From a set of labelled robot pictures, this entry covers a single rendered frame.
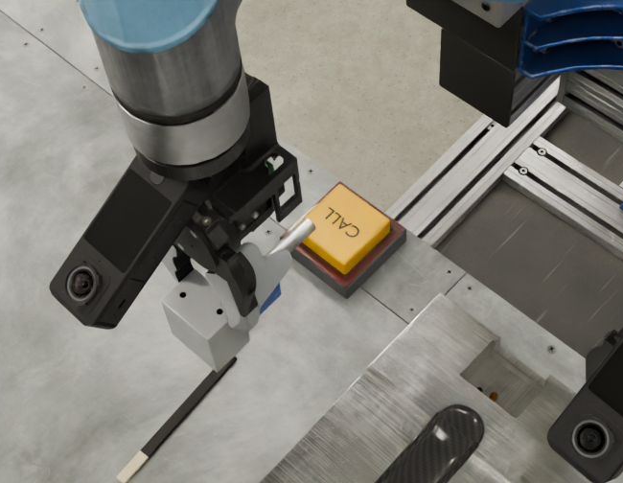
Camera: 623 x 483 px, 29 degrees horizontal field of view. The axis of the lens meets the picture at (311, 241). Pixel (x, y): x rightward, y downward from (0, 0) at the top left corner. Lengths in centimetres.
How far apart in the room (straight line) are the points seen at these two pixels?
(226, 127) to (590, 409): 26
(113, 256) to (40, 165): 44
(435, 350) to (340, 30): 142
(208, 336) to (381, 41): 146
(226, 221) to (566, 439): 25
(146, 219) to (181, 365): 31
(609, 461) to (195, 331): 31
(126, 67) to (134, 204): 13
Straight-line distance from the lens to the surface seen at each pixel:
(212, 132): 67
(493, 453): 89
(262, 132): 75
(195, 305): 87
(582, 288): 174
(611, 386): 72
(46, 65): 124
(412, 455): 89
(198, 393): 101
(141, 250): 73
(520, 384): 94
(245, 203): 75
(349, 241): 103
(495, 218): 179
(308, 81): 221
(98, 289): 74
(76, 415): 103
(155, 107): 65
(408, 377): 91
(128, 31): 61
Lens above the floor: 171
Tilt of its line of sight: 58 degrees down
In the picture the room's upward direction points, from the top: 7 degrees counter-clockwise
